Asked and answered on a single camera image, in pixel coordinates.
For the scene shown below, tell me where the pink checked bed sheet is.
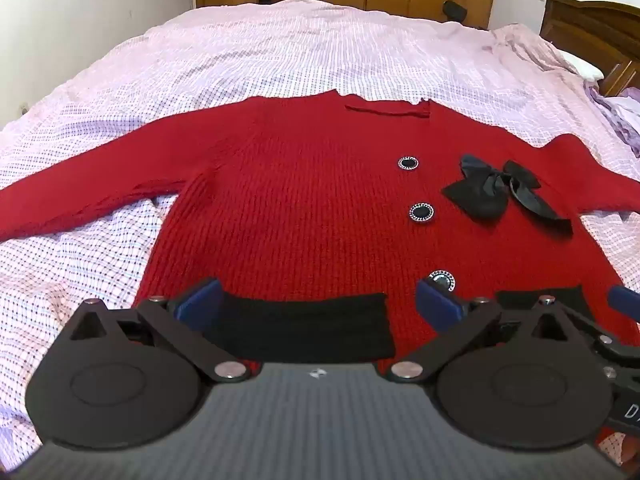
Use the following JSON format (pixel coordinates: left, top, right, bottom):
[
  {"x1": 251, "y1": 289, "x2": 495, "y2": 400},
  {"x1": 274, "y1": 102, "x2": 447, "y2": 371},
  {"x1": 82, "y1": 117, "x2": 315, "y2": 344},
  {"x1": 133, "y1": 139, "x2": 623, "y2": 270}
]
[{"x1": 0, "y1": 0, "x2": 640, "y2": 463}]

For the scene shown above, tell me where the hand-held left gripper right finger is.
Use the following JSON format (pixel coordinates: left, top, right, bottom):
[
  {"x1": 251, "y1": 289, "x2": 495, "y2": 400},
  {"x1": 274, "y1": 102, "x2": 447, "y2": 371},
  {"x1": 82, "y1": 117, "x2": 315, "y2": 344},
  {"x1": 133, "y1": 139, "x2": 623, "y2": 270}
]
[{"x1": 378, "y1": 278, "x2": 577, "y2": 382}]

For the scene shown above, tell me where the red knit sweater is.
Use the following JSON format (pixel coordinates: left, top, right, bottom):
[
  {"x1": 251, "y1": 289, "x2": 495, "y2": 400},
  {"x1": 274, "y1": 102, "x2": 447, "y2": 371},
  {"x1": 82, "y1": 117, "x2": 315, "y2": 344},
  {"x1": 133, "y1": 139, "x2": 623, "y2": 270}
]
[{"x1": 0, "y1": 89, "x2": 640, "y2": 377}]

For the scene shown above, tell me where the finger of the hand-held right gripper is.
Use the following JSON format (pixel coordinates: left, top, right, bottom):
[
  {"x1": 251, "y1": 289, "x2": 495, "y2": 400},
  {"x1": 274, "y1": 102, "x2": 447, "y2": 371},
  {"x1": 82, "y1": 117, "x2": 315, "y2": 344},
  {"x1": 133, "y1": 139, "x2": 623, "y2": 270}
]
[{"x1": 560, "y1": 284, "x2": 640, "y2": 362}]

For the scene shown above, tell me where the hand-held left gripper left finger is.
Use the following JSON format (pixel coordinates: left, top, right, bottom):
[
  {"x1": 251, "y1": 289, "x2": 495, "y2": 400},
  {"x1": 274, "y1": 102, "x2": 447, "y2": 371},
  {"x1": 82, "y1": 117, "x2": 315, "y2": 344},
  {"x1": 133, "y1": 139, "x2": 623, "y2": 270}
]
[{"x1": 69, "y1": 278, "x2": 252, "y2": 384}]

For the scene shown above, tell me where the small black bag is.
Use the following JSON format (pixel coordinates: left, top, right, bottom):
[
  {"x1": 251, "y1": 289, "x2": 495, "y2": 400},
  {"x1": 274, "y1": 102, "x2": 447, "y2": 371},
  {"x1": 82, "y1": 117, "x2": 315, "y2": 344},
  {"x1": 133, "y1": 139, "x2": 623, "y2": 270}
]
[{"x1": 442, "y1": 0, "x2": 472, "y2": 24}]

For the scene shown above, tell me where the white pillow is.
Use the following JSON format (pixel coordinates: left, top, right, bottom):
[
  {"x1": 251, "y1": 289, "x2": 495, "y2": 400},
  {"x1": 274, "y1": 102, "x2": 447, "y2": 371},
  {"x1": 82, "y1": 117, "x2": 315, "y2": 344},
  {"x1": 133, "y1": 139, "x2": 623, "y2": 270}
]
[{"x1": 554, "y1": 49, "x2": 606, "y2": 81}]

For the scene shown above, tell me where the dark wooden headboard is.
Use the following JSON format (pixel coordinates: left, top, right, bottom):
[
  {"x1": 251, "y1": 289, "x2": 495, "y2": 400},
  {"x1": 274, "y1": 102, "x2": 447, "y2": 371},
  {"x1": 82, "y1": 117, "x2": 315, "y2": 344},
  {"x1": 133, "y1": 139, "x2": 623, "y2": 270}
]
[{"x1": 539, "y1": 0, "x2": 640, "y2": 99}]

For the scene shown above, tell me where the purple crumpled cloth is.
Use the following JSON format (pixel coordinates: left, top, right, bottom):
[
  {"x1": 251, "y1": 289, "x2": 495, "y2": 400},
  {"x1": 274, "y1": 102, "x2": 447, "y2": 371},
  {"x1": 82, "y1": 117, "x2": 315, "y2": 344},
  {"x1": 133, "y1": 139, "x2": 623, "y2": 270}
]
[{"x1": 582, "y1": 78, "x2": 640, "y2": 159}]

